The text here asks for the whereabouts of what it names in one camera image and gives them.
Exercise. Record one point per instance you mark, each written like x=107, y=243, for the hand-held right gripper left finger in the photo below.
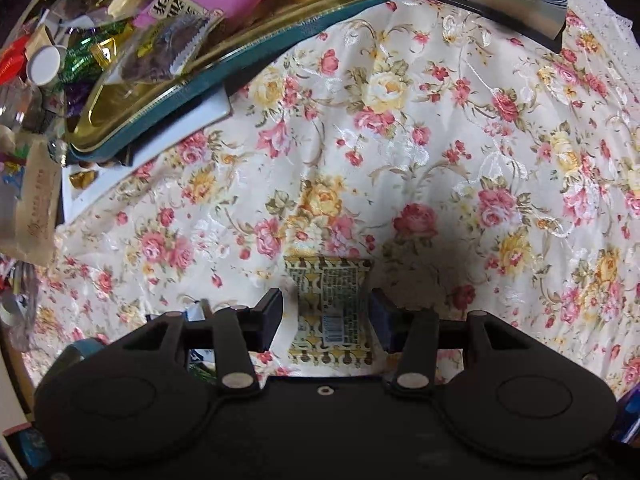
x=270, y=312

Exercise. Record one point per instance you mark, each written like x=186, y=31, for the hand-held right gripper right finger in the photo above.
x=382, y=320

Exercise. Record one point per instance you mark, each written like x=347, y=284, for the yellow patterned snack packet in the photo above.
x=325, y=305

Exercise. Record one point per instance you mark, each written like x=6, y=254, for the clear bag of brown snacks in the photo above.
x=160, y=50

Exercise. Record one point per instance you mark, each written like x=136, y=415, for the blue snack packet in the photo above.
x=196, y=312

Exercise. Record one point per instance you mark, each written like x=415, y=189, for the floral tablecloth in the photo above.
x=450, y=160

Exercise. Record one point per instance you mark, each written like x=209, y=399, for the white board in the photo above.
x=165, y=125

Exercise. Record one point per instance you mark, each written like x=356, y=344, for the gold wrapped candy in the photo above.
x=82, y=178

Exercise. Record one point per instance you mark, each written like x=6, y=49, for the clear glass dish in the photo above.
x=20, y=290

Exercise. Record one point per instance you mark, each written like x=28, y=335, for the kraft paper bag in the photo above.
x=35, y=210

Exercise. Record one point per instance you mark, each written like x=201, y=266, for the blue object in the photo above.
x=630, y=415

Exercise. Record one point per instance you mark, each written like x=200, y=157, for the teal tin with gold inside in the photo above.
x=300, y=25

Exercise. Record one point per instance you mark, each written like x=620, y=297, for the green tinsel wrapped candy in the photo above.
x=85, y=60

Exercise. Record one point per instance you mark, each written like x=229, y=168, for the dark flat box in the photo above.
x=500, y=10

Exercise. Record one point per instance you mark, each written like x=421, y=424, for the pale yellow wrapped candy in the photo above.
x=125, y=0

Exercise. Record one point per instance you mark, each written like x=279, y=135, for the red plastic packet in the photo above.
x=12, y=60

